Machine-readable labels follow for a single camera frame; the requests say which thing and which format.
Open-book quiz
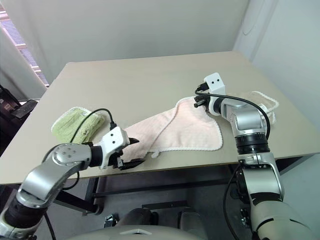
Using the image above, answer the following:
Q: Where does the black furniture piece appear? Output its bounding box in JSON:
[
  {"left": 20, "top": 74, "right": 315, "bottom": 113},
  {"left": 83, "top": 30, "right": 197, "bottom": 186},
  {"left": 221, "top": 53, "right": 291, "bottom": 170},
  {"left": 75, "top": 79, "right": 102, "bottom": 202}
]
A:
[{"left": 0, "top": 84, "right": 39, "bottom": 156}]

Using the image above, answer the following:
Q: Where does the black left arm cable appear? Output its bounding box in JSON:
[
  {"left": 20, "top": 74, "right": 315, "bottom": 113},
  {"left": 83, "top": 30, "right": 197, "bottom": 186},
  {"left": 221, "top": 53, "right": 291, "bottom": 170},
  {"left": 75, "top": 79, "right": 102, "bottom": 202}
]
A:
[{"left": 70, "top": 108, "right": 118, "bottom": 145}]

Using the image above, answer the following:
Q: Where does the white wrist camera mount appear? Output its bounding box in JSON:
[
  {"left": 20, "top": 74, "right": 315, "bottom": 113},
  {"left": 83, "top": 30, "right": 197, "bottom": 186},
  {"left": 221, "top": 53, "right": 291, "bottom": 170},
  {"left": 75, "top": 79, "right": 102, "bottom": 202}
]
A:
[
  {"left": 100, "top": 126, "right": 131, "bottom": 170},
  {"left": 203, "top": 72, "right": 227, "bottom": 117}
]

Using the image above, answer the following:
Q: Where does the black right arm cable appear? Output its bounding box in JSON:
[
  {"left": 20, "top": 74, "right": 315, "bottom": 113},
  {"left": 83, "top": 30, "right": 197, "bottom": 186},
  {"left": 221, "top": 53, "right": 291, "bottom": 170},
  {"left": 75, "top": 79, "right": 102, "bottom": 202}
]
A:
[{"left": 194, "top": 89, "right": 272, "bottom": 141}]

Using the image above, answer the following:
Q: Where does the black robot body cable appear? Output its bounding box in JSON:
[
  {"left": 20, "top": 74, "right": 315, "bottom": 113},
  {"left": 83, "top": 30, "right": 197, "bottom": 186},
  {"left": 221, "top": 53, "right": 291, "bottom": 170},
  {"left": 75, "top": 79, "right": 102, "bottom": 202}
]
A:
[{"left": 222, "top": 159, "right": 242, "bottom": 240}]

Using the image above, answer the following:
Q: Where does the cream towel with scalloped edge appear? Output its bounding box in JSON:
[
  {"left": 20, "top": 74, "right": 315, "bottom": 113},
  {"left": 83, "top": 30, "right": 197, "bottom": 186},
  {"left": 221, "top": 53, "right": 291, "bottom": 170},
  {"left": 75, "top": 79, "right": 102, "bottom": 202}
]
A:
[{"left": 246, "top": 90, "right": 279, "bottom": 125}]

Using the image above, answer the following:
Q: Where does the window with blinds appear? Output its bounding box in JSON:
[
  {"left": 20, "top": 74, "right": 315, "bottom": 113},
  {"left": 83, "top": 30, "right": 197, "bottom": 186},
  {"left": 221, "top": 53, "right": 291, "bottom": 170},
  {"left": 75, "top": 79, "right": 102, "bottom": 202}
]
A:
[{"left": 0, "top": 0, "right": 50, "bottom": 88}]

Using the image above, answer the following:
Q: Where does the black metal table frame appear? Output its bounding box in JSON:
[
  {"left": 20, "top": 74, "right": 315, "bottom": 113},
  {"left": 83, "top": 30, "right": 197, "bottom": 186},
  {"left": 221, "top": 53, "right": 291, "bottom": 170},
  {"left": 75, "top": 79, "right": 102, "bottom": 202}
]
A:
[{"left": 53, "top": 153, "right": 310, "bottom": 217}]

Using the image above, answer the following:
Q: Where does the folded green towel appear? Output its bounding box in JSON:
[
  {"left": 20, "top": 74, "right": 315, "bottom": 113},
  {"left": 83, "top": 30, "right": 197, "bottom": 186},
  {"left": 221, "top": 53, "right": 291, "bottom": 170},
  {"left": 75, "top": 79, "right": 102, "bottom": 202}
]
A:
[{"left": 50, "top": 106, "right": 106, "bottom": 146}]

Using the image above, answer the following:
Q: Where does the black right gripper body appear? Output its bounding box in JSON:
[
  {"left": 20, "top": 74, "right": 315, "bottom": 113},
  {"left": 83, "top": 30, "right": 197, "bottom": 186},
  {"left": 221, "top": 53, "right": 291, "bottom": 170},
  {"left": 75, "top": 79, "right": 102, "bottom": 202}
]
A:
[{"left": 195, "top": 81, "right": 213, "bottom": 113}]

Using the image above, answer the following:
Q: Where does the pink towel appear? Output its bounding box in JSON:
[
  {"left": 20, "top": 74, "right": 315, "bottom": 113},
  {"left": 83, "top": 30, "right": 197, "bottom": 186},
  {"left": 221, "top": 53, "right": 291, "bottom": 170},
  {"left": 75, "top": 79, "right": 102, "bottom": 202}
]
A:
[{"left": 119, "top": 96, "right": 224, "bottom": 163}]

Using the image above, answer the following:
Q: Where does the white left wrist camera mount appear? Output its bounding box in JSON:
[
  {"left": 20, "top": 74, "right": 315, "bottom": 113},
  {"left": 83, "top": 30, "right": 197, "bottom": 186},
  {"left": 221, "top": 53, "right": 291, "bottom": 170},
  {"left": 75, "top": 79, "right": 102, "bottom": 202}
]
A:
[{"left": 100, "top": 126, "right": 131, "bottom": 170}]

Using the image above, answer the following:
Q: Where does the silver robot torso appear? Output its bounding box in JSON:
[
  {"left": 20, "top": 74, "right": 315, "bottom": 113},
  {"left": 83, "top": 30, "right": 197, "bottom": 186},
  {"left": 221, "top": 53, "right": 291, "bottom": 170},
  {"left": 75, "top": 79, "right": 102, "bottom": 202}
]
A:
[{"left": 66, "top": 223, "right": 212, "bottom": 240}]

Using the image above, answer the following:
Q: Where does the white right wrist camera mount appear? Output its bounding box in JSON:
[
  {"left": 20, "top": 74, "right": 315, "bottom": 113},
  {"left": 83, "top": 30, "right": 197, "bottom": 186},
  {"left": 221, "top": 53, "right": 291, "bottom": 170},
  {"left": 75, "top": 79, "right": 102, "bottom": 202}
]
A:
[{"left": 203, "top": 72, "right": 227, "bottom": 117}]

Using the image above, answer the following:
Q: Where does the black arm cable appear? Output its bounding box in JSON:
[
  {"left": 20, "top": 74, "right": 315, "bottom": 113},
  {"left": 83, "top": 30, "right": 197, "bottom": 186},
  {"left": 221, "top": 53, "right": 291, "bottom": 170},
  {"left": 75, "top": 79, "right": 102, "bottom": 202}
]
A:
[
  {"left": 194, "top": 89, "right": 272, "bottom": 141},
  {"left": 70, "top": 108, "right": 118, "bottom": 145}
]

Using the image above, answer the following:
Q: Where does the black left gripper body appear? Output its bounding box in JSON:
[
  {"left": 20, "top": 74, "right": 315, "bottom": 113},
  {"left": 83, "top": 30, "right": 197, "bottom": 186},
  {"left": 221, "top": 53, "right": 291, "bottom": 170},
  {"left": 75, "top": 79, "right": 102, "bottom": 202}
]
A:
[{"left": 109, "top": 149, "right": 126, "bottom": 171}]

